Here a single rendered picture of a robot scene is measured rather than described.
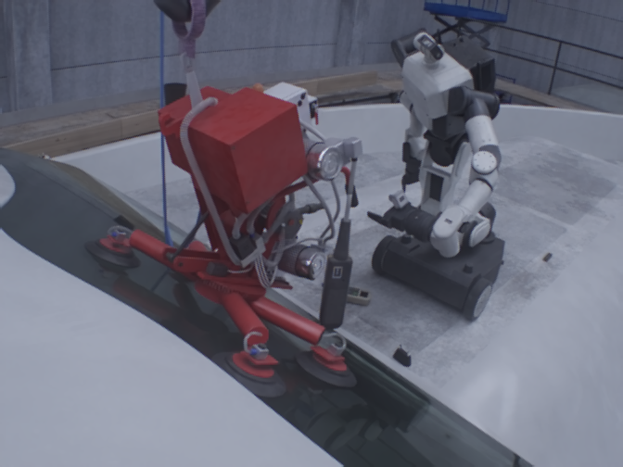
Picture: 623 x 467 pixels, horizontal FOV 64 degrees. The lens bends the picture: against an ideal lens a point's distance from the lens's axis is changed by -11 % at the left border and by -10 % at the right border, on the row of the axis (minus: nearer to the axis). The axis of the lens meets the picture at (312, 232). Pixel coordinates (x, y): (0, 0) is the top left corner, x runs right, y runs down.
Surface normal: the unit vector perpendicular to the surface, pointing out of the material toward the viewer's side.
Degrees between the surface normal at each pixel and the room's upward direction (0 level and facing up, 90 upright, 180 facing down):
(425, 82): 74
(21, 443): 21
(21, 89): 90
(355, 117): 90
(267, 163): 90
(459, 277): 45
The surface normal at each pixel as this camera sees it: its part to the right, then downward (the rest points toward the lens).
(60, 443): 0.37, -0.91
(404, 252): -0.39, -0.42
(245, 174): 0.70, 0.39
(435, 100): -0.40, 0.73
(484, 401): 0.28, -0.76
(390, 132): 0.43, 0.46
